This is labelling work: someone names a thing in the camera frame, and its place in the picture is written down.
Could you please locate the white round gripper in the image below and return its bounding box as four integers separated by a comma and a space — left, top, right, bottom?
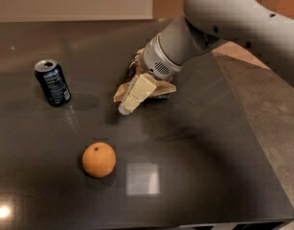
118, 35, 183, 115

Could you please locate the blue pepsi can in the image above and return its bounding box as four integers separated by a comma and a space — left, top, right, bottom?
34, 59, 71, 107

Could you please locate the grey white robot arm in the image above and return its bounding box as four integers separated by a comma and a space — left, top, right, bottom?
114, 0, 294, 115

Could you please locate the brown and cream chip bag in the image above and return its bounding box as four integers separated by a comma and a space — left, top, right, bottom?
113, 49, 176, 103

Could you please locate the orange fruit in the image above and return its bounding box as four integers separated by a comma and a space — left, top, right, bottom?
82, 142, 116, 178

